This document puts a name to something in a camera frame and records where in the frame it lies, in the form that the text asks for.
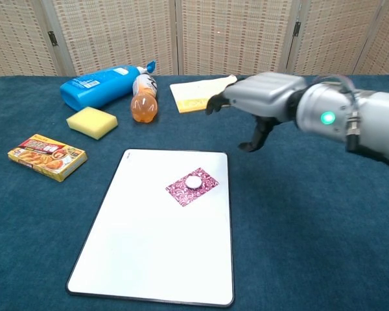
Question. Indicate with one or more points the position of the yellow curry box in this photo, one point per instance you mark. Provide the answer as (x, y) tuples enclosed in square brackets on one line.
[(47, 157)]

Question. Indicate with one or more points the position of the woven folding screen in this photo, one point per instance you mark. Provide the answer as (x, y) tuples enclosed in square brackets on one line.
[(194, 35)]

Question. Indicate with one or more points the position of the white round magnet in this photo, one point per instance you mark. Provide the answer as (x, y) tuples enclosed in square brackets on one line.
[(193, 182)]

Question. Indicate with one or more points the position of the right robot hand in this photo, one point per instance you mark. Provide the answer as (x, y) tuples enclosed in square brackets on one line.
[(266, 95)]

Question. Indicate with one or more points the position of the yellow folded towel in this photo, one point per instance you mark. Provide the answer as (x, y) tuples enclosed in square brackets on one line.
[(194, 94)]

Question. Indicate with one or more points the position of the blue plastic bottle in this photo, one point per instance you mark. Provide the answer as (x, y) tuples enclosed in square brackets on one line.
[(97, 87)]

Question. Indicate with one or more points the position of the pink patterned square cloth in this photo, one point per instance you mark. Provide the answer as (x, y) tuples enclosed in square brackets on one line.
[(181, 192)]

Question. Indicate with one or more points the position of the white rectangular board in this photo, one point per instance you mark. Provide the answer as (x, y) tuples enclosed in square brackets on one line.
[(142, 233)]

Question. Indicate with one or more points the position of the orange drink bottle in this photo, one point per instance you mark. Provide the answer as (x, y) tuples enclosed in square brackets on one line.
[(144, 100)]

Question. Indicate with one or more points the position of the yellow sponge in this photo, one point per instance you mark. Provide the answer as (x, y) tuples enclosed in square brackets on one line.
[(92, 122)]

